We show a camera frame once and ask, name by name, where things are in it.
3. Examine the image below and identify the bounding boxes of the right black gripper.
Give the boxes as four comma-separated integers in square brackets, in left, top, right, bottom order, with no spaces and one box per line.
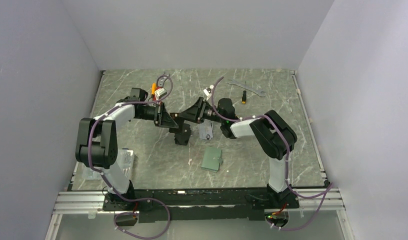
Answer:
[178,97,225,125]

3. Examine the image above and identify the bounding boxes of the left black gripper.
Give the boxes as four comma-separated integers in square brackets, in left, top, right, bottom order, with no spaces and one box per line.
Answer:
[136,101,179,129]

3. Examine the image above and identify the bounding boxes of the single black VIP card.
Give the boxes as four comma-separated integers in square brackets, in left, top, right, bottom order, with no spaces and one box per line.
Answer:
[170,112,179,119]

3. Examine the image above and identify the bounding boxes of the black VIP card stack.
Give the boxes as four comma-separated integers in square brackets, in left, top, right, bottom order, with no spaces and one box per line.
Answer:
[169,119,192,146]

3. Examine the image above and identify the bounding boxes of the green card holder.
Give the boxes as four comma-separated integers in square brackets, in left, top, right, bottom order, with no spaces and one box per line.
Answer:
[201,147,223,173]

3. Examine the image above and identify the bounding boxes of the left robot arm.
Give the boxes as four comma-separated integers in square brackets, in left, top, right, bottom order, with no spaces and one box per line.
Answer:
[75,88,179,210]

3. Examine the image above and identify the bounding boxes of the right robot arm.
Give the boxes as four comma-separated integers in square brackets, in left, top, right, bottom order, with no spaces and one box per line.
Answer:
[170,97,298,208]

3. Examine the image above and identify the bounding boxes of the silver VIP card stack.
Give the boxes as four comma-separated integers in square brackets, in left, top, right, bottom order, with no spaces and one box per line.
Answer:
[198,121,213,140]

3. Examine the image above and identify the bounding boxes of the red adjustable wrench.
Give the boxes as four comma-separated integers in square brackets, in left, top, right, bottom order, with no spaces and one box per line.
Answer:
[156,72,170,88]

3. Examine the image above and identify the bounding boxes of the silver open-end spanner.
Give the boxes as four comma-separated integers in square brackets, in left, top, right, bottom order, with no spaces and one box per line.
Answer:
[227,79,267,97]

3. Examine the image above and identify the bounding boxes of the black yellow small screwdriver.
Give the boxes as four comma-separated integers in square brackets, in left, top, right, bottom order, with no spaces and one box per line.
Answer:
[241,89,247,105]

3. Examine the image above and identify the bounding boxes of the clear plastic bag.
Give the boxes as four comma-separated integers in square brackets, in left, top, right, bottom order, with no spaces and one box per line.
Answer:
[81,148,136,180]

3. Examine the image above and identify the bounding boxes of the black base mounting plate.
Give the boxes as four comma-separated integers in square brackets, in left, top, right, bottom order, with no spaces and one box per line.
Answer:
[102,186,300,223]

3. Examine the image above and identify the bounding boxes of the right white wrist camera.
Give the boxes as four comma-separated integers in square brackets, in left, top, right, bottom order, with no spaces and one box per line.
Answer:
[203,85,214,98]

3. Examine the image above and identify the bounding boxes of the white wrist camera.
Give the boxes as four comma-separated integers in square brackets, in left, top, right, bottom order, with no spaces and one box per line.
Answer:
[154,87,168,100]
[203,85,214,98]

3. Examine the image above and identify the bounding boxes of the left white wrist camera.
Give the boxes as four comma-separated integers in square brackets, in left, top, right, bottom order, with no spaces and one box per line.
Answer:
[154,87,168,100]

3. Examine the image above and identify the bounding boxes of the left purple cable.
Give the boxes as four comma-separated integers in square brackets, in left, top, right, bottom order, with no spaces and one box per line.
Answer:
[87,74,174,240]

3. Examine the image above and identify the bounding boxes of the yellow handled screwdriver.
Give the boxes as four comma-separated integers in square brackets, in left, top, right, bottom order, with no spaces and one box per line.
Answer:
[150,82,157,100]

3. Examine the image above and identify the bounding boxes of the aluminium rail frame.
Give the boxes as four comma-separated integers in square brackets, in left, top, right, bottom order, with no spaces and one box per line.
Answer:
[46,188,355,240]

